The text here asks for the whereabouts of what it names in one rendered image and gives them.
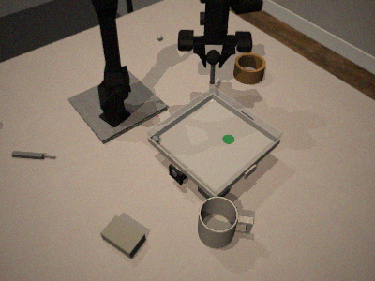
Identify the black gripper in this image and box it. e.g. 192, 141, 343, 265
178, 17, 252, 68

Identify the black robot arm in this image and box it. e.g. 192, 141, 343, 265
91, 0, 263, 127

